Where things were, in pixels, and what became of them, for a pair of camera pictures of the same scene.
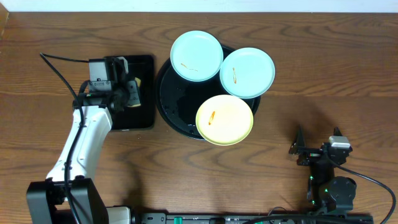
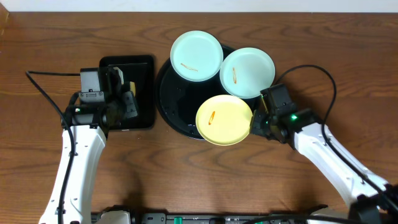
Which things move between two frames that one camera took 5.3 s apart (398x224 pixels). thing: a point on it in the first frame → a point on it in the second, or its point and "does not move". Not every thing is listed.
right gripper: [310, 155] → [255, 129]
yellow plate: [224, 120] does not move
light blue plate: [196, 55] does not move
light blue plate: [247, 73] does not move
